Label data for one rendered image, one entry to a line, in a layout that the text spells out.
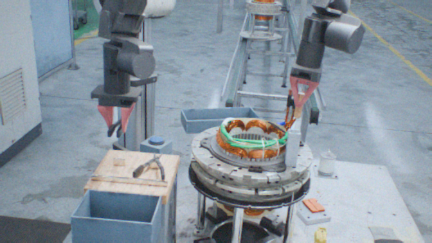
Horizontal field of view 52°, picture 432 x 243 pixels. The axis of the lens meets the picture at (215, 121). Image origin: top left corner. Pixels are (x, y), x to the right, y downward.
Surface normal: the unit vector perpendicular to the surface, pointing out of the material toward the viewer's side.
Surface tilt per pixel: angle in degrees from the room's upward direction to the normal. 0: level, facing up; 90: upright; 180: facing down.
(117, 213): 90
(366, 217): 0
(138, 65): 90
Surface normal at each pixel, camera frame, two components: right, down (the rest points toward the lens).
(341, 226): 0.06, -0.92
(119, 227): -0.07, 0.38
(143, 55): 0.72, 0.31
